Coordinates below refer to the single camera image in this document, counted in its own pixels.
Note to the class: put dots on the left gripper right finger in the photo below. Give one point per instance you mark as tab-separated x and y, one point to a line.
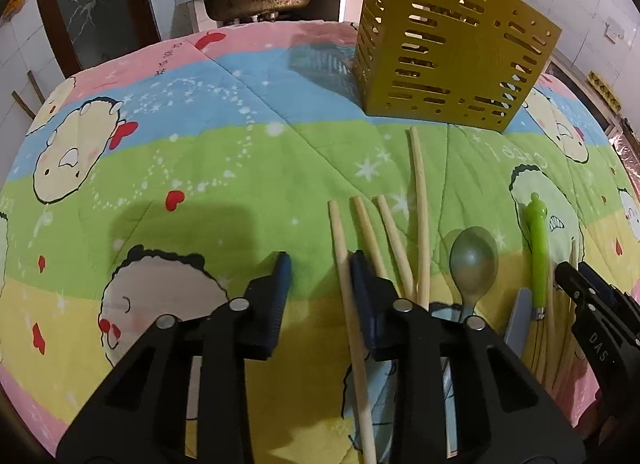
462	395

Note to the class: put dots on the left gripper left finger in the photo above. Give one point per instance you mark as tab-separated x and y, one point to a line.
138	413

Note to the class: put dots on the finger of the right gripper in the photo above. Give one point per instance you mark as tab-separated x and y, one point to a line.
575	283
596	281

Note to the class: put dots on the green frog handle utensil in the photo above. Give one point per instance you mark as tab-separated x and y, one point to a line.
536	220

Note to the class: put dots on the light blue handle utensil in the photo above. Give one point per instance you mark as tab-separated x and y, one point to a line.
517	330

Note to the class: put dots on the green grey spoon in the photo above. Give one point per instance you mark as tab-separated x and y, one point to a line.
473	265

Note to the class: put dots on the long wooden chopstick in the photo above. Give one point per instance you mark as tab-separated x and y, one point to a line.
423	286

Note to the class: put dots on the kitchen counter cabinets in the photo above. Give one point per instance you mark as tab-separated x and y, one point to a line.
614	126

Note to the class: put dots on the yellow egg tray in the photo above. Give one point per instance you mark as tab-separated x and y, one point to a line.
605	92

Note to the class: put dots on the colourful cartoon quilt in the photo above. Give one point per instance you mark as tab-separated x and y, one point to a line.
164	181

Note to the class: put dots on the yellow perforated utensil holder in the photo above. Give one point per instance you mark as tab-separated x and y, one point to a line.
463	62

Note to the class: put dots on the dark wooden glass door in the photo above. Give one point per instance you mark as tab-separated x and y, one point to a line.
86	33

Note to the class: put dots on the wall power socket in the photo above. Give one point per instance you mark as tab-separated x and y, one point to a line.
613	32

